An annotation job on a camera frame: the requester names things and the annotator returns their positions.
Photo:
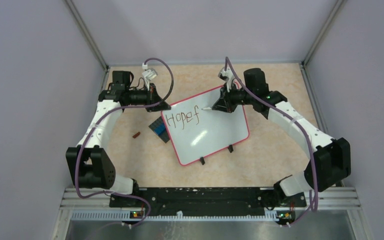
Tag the pink framed whiteboard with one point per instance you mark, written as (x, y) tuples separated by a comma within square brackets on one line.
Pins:
[(197, 133)]

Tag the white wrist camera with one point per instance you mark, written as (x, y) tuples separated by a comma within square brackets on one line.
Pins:
[(227, 75), (148, 75)]

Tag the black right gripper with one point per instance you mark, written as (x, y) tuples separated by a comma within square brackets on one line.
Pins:
[(222, 103)]

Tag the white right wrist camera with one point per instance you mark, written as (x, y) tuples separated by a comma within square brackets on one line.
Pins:
[(227, 75)]

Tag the white cable duct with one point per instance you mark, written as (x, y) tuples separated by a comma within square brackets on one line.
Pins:
[(127, 216)]

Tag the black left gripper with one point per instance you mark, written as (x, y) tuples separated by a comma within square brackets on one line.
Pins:
[(153, 97)]

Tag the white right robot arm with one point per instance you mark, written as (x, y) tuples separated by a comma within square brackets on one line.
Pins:
[(329, 158)]

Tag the blue lego brick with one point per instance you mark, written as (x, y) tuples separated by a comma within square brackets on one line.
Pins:
[(160, 129)]

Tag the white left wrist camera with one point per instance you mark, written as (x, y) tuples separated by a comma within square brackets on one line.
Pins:
[(148, 75)]

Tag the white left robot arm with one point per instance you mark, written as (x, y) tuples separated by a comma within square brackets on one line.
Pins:
[(89, 164)]

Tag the dark grey lego baseplate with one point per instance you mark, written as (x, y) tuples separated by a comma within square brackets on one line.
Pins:
[(159, 121)]

